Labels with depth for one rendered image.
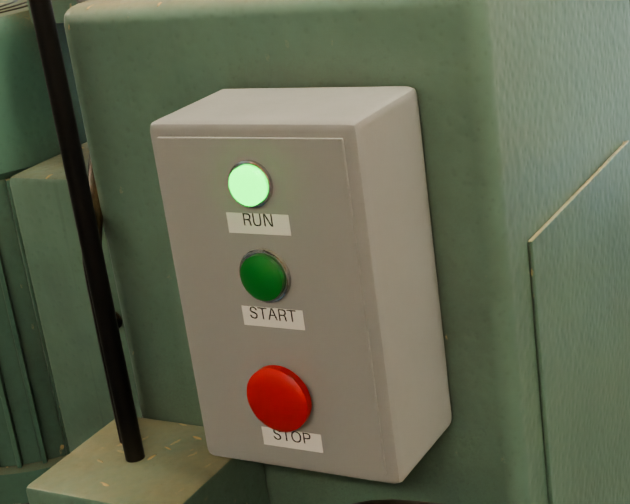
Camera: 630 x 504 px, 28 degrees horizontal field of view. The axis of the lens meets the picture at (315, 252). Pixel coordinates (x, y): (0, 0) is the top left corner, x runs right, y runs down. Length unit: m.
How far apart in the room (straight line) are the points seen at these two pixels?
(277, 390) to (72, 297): 0.24
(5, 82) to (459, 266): 0.32
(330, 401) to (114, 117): 0.18
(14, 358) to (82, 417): 0.06
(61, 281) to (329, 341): 0.26
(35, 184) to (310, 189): 0.26
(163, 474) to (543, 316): 0.20
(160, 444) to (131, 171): 0.14
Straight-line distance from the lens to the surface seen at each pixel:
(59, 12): 0.72
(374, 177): 0.49
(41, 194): 0.73
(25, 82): 0.76
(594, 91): 0.66
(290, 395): 0.53
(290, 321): 0.53
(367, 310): 0.51
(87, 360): 0.75
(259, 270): 0.52
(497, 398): 0.57
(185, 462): 0.63
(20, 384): 0.81
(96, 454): 0.66
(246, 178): 0.50
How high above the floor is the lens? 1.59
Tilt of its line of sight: 19 degrees down
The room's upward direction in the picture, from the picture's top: 8 degrees counter-clockwise
